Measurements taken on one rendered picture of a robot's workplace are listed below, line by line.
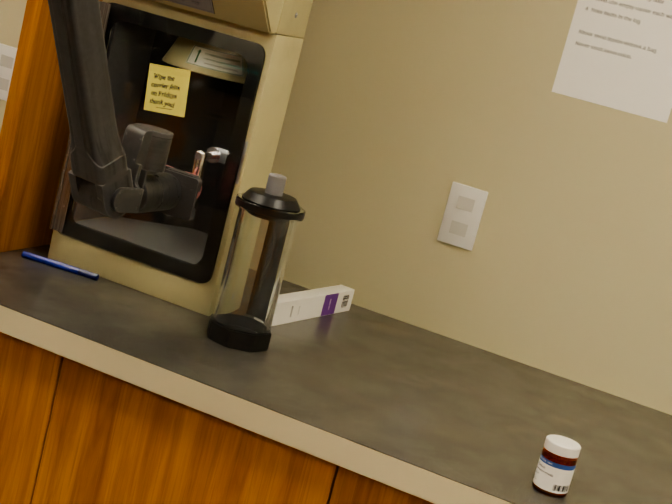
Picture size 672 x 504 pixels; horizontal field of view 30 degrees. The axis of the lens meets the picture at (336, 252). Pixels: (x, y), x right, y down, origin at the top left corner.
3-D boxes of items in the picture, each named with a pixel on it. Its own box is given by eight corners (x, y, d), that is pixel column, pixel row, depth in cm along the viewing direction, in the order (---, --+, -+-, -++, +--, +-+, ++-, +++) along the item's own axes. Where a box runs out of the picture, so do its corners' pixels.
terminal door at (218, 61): (55, 231, 214) (105, -1, 206) (210, 286, 204) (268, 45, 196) (53, 231, 213) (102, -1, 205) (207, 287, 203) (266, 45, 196)
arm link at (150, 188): (104, 207, 180) (138, 219, 178) (116, 161, 179) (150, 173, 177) (129, 204, 187) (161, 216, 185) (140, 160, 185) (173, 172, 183)
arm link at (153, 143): (67, 193, 177) (111, 212, 172) (86, 114, 175) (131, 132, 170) (125, 195, 187) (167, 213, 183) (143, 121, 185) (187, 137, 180)
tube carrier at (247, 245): (237, 319, 203) (268, 193, 199) (286, 343, 197) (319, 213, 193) (190, 323, 195) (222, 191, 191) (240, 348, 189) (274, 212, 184)
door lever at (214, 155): (209, 206, 202) (195, 201, 203) (222, 149, 200) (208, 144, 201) (193, 208, 197) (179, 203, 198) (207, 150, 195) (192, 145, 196)
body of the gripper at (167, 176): (147, 161, 192) (122, 161, 185) (204, 179, 189) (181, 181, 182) (137, 201, 193) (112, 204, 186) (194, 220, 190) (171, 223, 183)
